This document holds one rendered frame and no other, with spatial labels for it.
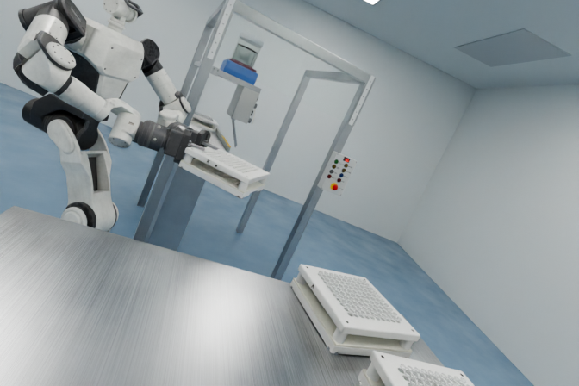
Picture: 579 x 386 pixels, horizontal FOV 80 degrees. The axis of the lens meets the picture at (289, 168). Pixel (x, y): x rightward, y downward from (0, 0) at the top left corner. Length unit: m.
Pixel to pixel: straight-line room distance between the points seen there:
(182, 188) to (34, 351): 1.81
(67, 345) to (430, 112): 5.88
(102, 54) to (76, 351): 1.03
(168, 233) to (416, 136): 4.58
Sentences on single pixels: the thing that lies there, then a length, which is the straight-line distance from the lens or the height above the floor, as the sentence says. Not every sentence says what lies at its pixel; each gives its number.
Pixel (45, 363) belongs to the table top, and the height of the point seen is 0.87.
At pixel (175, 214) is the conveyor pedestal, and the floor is 0.39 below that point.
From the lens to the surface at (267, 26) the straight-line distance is 2.07.
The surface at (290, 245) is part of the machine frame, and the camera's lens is 2.44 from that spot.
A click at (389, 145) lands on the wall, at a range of 5.92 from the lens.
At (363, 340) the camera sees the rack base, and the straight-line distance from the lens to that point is 0.91.
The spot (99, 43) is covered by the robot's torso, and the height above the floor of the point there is 1.25.
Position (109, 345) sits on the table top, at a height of 0.87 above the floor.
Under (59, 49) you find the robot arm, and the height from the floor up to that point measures 1.21.
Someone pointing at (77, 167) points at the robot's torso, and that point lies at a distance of 1.52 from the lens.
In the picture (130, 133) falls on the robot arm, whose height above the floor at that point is 1.04.
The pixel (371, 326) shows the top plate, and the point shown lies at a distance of 0.88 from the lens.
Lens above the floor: 1.30
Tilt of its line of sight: 8 degrees down
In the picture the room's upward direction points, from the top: 24 degrees clockwise
